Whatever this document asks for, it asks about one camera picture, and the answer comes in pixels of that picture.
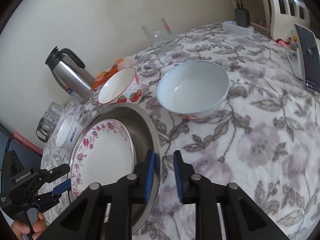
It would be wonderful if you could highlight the white phone stand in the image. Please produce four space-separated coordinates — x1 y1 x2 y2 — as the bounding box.
286 50 303 80

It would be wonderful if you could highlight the white square bowl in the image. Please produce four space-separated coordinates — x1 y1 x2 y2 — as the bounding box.
55 115 83 150

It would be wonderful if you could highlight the glass teapot black handle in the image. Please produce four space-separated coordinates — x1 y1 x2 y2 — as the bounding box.
36 118 54 143

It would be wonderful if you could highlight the pale blue round bowl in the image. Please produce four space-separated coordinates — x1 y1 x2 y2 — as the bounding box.
156 61 230 120

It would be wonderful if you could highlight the white shelf unit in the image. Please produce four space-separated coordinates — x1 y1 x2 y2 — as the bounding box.
232 0 310 41

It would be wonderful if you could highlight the pink floral plate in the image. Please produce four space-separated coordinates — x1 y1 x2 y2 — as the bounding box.
69 119 136 199

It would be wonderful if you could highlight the floral fleece tablecloth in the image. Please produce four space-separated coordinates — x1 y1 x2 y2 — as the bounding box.
133 23 319 239

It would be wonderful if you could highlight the large stainless steel basin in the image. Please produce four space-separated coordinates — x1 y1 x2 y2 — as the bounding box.
69 103 162 233

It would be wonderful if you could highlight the strawberry pattern bowl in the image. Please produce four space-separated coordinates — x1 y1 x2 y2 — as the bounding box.
98 67 144 105

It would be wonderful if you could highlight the white power strip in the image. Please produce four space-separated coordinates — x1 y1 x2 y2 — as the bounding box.
222 21 254 37

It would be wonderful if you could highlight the upturned small glass cup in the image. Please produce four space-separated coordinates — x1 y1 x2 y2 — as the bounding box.
47 102 64 119

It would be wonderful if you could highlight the black power adapter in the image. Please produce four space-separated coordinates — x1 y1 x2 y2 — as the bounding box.
234 8 251 28

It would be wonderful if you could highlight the orange snack packet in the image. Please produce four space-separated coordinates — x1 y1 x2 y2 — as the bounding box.
91 70 113 90
110 57 133 75

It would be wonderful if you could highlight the smartphone on stand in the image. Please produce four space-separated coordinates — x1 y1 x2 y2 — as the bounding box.
294 24 319 93

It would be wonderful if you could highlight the clear glass mug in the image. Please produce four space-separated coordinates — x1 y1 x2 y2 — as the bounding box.
141 17 177 54

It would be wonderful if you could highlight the person's left hand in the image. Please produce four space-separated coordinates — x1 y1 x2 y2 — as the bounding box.
11 212 48 239

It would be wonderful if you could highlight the stainless steel thermos jug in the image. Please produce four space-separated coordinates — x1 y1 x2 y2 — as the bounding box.
45 47 95 105

